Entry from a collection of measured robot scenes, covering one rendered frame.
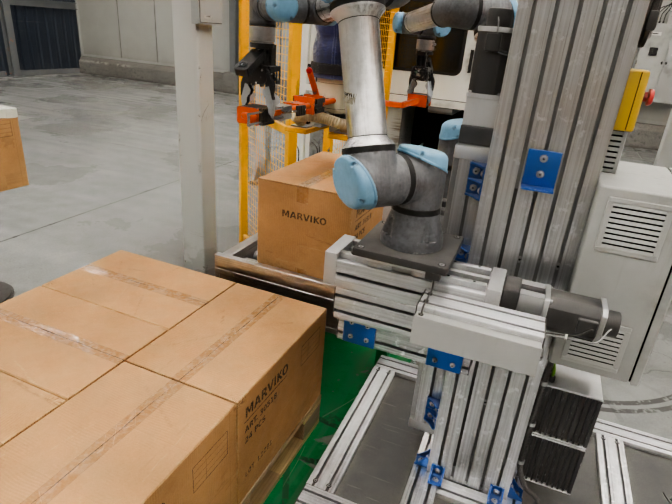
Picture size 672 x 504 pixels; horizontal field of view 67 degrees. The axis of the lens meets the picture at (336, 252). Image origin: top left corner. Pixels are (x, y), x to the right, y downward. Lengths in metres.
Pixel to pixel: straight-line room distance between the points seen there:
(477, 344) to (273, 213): 1.15
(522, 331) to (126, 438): 0.96
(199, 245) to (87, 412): 1.82
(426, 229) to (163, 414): 0.83
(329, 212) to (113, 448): 1.06
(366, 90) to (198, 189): 2.07
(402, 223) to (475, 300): 0.24
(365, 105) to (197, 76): 1.92
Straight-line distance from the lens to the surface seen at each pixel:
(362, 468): 1.79
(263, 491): 1.96
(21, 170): 3.14
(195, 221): 3.13
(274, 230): 2.05
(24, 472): 1.42
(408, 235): 1.17
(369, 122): 1.08
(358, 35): 1.11
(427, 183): 1.14
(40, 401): 1.60
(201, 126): 2.96
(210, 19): 2.90
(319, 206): 1.92
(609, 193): 1.26
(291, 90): 2.67
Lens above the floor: 1.50
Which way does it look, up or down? 23 degrees down
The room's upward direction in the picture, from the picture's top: 5 degrees clockwise
